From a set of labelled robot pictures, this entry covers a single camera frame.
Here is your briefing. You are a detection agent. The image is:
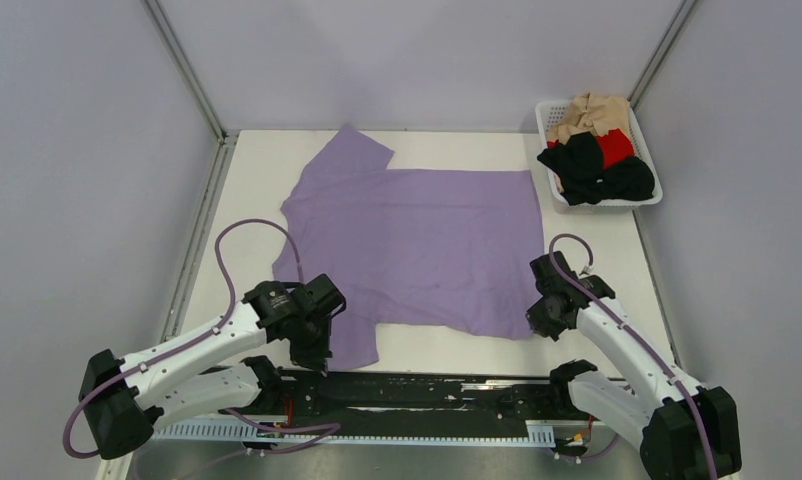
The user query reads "purple t shirt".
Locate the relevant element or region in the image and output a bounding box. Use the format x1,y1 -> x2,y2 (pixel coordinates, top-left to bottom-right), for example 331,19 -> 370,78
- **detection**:
273,127 -> 544,370

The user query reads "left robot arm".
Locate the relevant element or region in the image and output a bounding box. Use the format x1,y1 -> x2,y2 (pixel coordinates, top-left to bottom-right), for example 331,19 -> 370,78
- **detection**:
74,274 -> 347,460

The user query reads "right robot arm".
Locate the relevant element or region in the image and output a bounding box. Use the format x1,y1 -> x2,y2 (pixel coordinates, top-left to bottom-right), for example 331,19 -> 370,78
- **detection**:
526,251 -> 742,479

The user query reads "black t shirt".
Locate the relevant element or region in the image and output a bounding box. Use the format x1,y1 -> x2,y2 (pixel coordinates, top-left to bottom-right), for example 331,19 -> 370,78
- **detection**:
537,129 -> 657,206

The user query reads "red t shirt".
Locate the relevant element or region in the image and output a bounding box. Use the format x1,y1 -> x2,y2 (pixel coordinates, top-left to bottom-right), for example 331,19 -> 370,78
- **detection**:
538,130 -> 635,174

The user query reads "beige t shirt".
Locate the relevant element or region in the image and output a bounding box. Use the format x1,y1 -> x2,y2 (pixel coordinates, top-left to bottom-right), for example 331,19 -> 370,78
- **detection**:
545,93 -> 631,144

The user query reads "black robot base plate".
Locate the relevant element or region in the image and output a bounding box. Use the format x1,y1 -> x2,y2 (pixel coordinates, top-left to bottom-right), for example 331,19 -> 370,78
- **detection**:
218,368 -> 614,440

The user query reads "aluminium frame rail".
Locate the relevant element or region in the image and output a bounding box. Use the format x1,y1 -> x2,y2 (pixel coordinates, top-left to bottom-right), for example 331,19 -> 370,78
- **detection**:
112,372 -> 722,439

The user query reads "white slotted cable duct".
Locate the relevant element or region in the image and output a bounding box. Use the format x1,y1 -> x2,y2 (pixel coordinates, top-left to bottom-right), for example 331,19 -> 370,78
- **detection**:
155,417 -> 556,448

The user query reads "left aluminium corner post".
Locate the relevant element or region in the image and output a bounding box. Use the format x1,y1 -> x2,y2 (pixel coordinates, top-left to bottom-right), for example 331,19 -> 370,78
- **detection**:
141,0 -> 228,144

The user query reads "aluminium corner post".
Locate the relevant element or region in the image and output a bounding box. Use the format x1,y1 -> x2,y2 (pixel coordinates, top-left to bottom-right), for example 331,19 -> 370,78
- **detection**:
141,0 -> 228,144
629,0 -> 702,110

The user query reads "right aluminium corner post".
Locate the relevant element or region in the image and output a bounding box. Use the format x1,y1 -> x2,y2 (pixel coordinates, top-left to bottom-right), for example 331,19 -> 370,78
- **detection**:
629,0 -> 702,110

